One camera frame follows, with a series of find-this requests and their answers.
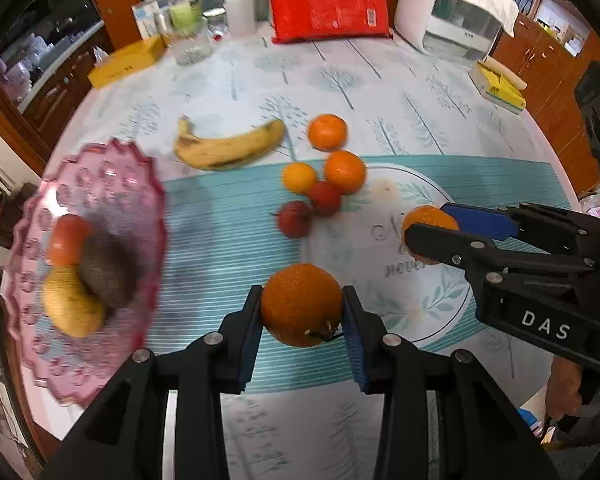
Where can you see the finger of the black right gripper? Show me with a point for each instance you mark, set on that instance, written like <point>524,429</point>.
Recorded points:
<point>554,230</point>
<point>481,259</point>

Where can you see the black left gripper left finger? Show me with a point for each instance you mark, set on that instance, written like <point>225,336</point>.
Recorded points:
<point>218,362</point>

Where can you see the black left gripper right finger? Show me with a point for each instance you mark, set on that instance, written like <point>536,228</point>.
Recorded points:
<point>387,364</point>

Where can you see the small orange mandarin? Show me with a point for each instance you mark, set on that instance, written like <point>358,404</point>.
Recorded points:
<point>431,216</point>

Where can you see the large orange with stem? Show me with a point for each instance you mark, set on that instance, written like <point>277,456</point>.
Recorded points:
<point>301,306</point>

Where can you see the red lychee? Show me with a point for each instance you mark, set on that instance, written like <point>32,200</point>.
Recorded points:
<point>325,198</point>
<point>294,219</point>

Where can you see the small yellow-orange kumquat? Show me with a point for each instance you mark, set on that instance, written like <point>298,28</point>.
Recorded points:
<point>298,177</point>

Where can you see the yellow spotted banana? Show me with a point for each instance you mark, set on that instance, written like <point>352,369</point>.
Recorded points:
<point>226,153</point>

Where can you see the person right hand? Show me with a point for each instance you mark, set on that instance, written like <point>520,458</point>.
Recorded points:
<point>562,397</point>

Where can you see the dark avocado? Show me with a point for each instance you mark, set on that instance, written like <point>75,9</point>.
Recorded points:
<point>107,268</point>

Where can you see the yellow sponge pack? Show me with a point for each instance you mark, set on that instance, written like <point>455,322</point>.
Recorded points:
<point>500,85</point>

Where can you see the yellow pear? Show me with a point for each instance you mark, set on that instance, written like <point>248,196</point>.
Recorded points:
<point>71,307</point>

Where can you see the red apple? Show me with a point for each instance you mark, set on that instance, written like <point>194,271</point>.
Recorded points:
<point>66,242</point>

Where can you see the pink plastic fruit plate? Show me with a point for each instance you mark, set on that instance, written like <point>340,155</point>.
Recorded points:
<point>115,187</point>

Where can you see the tree pattern tablecloth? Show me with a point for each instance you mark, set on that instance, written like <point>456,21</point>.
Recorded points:
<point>222,132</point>

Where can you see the white appliance with towel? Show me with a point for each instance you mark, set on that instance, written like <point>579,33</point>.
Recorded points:
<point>463,31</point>

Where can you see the clear glass cup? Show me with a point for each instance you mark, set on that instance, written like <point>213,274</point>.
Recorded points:
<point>191,46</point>

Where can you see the yellow flat box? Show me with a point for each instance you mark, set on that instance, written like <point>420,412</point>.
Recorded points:
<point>127,61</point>

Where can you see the red snack package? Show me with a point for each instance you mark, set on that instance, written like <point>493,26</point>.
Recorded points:
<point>309,20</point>

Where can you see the small metal can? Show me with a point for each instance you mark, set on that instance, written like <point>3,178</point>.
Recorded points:
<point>164,25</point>

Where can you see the clear bottle green label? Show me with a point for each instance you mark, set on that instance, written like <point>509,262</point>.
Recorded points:
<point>185,16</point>

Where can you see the white squeeze bottle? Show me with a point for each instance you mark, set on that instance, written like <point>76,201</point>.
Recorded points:
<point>240,17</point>

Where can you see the small white blue carton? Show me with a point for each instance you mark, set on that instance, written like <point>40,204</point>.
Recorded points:
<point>144,16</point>

